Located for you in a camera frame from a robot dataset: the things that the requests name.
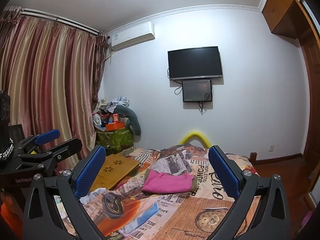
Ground small black wall monitor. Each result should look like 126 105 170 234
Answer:
182 79 213 102

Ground pink pants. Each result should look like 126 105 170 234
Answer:
142 169 188 194

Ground olive green garment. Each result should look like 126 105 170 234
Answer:
186 173 199 194

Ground black wall television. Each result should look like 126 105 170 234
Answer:
168 46 223 80

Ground newspaper print bed cover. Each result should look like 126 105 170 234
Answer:
55 143 262 240

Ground yellow foam headboard tube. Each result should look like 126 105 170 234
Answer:
179 131 212 148

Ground wooden bed post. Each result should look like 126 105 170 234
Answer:
248 152 257 166

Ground bamboo laptop tray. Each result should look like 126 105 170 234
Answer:
89 154 140 192

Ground white air conditioner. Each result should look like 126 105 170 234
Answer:
109 22 155 52

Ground white wall socket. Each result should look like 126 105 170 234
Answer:
268 145 274 152

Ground striped satin curtain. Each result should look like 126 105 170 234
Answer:
1 7 108 171

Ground green patterned storage box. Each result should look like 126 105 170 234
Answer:
96 127 133 155

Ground grey plush toy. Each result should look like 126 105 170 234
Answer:
114 106 141 135

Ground orange box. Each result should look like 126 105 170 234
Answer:
105 122 125 131

